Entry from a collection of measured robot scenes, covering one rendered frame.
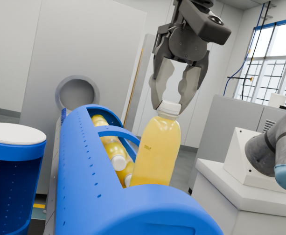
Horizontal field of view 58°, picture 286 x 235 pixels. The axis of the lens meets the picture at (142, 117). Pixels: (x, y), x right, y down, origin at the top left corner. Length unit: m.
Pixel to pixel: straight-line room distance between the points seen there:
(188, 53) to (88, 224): 0.31
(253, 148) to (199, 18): 0.61
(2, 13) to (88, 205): 5.49
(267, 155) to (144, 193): 0.57
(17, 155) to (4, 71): 4.66
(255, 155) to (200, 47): 0.54
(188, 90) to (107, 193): 0.23
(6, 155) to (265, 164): 0.94
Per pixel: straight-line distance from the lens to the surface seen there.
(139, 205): 0.38
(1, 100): 5.82
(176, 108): 0.45
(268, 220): 0.91
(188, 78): 0.47
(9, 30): 5.75
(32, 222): 2.27
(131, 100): 1.80
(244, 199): 0.81
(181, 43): 0.46
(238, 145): 0.97
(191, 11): 0.43
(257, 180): 0.93
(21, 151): 1.15
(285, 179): 0.76
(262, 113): 2.77
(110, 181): 0.46
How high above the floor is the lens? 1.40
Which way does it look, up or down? 8 degrees down
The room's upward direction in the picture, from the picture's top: 14 degrees clockwise
